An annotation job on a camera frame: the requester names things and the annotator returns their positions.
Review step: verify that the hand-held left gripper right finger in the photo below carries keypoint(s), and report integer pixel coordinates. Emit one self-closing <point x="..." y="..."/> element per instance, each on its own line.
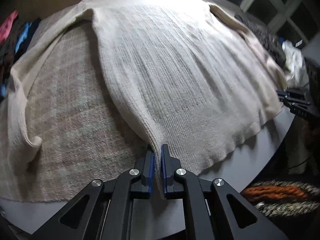
<point x="163" y="170"/>

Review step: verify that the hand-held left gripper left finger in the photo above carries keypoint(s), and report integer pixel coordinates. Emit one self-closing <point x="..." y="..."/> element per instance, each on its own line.
<point x="150" y="170"/>

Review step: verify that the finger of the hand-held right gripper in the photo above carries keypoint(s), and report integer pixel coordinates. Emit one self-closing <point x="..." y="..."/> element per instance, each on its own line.
<point x="291" y="93"/>
<point x="295" y="103"/>

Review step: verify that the cream ribbed sweater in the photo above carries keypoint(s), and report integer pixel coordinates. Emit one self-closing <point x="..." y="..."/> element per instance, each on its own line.
<point x="175" y="67"/>

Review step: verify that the white cloth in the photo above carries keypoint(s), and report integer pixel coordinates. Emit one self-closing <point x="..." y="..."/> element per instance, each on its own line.
<point x="297" y="62"/>

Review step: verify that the blue ribbed cloth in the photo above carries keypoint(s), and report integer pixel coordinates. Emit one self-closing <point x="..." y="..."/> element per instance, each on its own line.
<point x="281" y="40"/>

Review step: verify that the grey-brown crumpled garment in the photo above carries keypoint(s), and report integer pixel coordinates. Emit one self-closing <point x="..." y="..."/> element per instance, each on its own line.
<point x="265" y="37"/>

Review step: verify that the orange patterned rug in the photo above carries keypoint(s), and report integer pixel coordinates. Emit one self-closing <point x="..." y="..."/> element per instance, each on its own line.
<point x="275" y="192"/>

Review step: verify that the pink plaid blanket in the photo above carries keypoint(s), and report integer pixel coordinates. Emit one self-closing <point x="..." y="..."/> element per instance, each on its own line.
<point x="75" y="130"/>

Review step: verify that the small blue cloth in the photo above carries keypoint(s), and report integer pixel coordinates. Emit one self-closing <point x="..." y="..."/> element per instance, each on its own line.
<point x="3" y="91"/>

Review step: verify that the light blue garment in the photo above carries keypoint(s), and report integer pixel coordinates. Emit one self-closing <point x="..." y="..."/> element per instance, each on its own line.
<point x="22" y="37"/>

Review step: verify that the navy garment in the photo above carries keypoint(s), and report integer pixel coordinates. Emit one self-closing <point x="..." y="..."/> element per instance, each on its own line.
<point x="35" y="26"/>

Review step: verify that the pink garment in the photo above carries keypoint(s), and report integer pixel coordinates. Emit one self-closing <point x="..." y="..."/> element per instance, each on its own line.
<point x="7" y="27"/>

